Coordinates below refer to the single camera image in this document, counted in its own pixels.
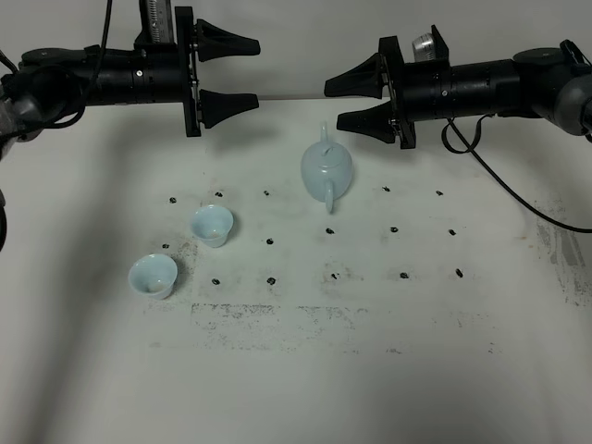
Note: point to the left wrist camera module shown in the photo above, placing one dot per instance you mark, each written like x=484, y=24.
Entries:
x=156, y=21

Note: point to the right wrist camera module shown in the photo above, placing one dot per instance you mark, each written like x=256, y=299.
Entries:
x=430, y=47

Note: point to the far light blue teacup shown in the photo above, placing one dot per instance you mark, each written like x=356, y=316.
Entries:
x=211, y=225

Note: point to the light blue porcelain teapot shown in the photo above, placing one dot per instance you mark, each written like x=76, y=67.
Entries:
x=326, y=170

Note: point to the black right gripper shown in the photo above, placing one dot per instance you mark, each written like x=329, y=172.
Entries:
x=417, y=92

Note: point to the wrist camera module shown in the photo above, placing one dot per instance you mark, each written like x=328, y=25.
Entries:
x=430, y=47
x=156, y=21

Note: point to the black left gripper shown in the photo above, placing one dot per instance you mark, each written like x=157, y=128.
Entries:
x=166, y=73

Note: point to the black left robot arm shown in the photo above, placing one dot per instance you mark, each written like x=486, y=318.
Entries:
x=51, y=88

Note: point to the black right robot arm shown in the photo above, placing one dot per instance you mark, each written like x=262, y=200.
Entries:
x=553, y=83

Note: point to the near light blue teacup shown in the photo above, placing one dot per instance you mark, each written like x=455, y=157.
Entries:
x=154, y=276

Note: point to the light blue teacup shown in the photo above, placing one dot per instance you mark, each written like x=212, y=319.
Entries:
x=154, y=276
x=211, y=225

